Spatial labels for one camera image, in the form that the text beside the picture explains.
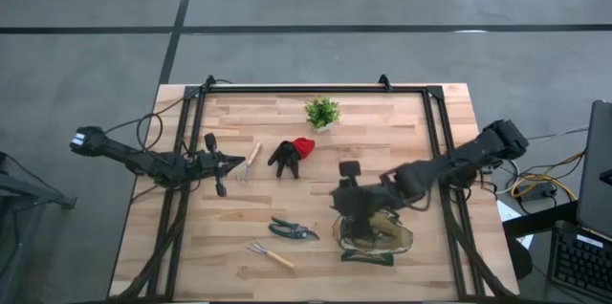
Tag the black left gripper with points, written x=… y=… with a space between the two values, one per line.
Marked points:
x=210 y=163

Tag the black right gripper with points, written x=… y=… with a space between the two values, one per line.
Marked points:
x=358 y=199

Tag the beige green canvas gardening bag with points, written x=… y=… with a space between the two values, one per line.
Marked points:
x=397 y=239

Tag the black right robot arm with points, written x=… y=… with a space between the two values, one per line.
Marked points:
x=478 y=151

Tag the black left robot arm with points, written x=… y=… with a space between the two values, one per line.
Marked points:
x=143 y=160

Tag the black red gardening glove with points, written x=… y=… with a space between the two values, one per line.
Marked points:
x=289 y=156

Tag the dark green pruning shears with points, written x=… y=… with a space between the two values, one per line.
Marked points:
x=291 y=231

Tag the green plant in white pot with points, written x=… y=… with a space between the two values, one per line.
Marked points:
x=321 y=112

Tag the white paper sheet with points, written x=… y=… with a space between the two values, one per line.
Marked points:
x=507 y=210

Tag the black round stool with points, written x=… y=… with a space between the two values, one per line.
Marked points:
x=521 y=258

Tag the black side desk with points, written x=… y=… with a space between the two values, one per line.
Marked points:
x=540 y=220

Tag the black power adapter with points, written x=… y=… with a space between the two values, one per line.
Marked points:
x=538 y=191

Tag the black metal stand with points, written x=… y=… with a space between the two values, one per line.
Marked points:
x=28 y=189

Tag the black keyboard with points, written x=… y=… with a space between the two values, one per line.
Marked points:
x=583 y=261

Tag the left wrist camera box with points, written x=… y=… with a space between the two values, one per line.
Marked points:
x=211 y=141

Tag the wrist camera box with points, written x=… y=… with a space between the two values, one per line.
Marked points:
x=350 y=168
x=211 y=141

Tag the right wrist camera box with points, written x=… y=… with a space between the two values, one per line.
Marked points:
x=350 y=168

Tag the black aluminium table frame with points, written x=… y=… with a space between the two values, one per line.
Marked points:
x=311 y=89

